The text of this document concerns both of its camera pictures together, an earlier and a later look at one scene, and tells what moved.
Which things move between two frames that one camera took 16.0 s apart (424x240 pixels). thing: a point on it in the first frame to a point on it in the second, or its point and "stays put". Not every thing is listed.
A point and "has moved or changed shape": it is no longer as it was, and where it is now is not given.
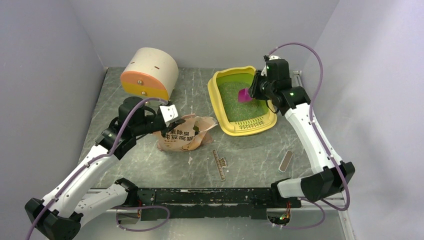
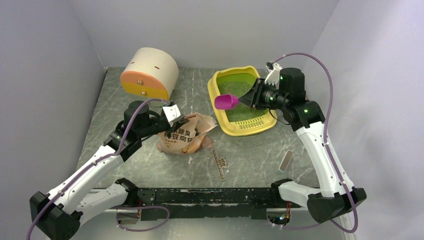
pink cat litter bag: [190, 135] stays put
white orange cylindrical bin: [151, 73] stays put
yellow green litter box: [234, 110] stays put
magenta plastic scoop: [244, 96] has moved or changed shape
